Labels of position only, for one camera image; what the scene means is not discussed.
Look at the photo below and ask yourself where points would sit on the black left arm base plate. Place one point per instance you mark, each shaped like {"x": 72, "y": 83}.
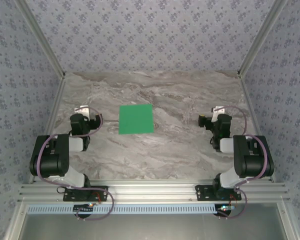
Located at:
{"x": 102, "y": 196}

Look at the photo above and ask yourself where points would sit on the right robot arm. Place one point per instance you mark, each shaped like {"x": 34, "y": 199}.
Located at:
{"x": 252, "y": 160}

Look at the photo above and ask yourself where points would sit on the aluminium table side rail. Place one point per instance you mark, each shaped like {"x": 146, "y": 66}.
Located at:
{"x": 252, "y": 112}
{"x": 53, "y": 107}

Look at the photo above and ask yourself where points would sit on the wide aluminium mounting rail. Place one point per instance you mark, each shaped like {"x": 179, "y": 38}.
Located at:
{"x": 152, "y": 190}

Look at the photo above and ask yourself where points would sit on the green square paper sheet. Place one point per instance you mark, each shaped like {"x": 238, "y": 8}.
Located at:
{"x": 136, "y": 119}

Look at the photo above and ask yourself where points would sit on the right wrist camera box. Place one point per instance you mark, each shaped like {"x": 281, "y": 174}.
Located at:
{"x": 221, "y": 112}

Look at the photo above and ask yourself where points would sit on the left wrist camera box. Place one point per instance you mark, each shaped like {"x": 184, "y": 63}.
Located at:
{"x": 81, "y": 112}

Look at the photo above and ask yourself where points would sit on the small black adapter board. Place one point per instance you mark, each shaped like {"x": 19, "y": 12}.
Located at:
{"x": 83, "y": 208}
{"x": 225, "y": 208}

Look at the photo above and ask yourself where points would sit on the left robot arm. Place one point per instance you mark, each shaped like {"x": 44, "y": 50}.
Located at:
{"x": 52, "y": 160}

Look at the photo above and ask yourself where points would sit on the aluminium frame post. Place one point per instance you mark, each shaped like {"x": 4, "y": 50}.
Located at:
{"x": 40, "y": 37}
{"x": 262, "y": 37}

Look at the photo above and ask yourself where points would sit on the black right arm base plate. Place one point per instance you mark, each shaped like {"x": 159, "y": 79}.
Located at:
{"x": 202, "y": 193}

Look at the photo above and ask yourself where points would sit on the grey metal panel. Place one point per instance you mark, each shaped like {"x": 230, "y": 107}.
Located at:
{"x": 150, "y": 227}

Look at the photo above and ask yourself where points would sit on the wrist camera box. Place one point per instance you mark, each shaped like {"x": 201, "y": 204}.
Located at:
{"x": 221, "y": 112}
{"x": 81, "y": 112}

